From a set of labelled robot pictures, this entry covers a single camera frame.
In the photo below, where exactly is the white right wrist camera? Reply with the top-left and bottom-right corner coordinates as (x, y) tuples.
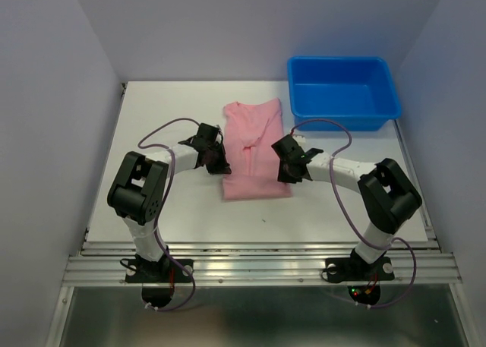
(295, 135), (306, 144)

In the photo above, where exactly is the blue plastic bin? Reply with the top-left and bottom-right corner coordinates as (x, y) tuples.
(287, 56), (402, 131)

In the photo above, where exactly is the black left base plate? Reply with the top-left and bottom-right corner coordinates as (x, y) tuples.
(119, 257), (191, 284)

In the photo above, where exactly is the pink t-shirt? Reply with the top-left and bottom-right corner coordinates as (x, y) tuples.
(222, 98), (292, 200)

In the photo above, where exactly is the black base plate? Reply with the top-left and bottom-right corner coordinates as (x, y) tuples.
(320, 257), (395, 284)
(119, 257), (191, 284)

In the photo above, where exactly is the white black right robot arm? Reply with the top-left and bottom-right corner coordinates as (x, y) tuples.
(272, 134), (422, 279)

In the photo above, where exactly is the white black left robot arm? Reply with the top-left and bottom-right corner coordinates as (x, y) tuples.
(107, 123), (232, 282)

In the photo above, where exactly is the aluminium mounting rail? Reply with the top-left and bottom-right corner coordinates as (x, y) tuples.
(62, 241), (462, 287)

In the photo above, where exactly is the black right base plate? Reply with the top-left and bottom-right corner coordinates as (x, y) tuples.
(320, 257), (395, 284)

